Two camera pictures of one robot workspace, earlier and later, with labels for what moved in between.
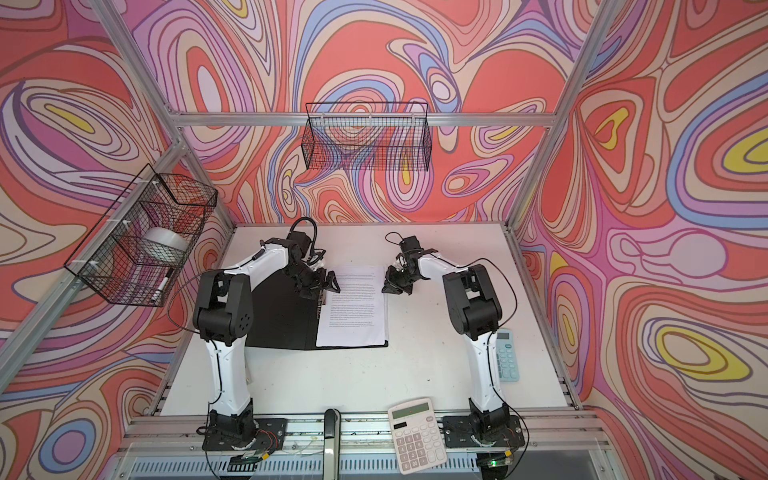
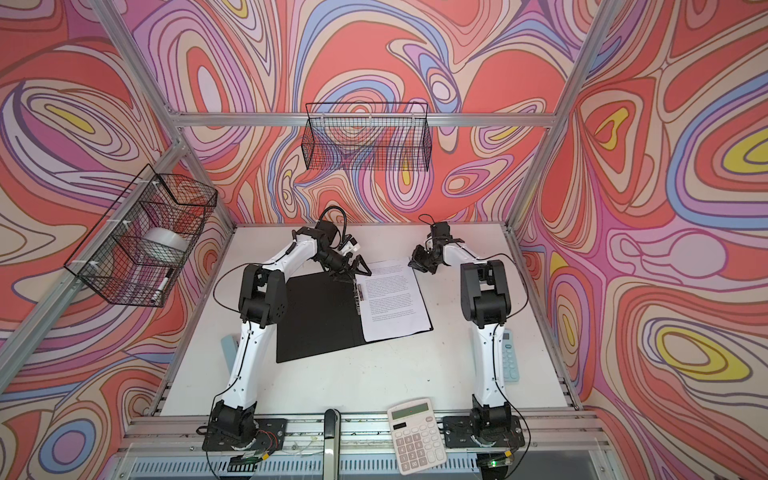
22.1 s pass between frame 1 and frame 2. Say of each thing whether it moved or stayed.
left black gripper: moved
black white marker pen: stayed
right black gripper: moved
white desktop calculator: stayed
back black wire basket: stayed
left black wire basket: stayed
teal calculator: stayed
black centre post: stayed
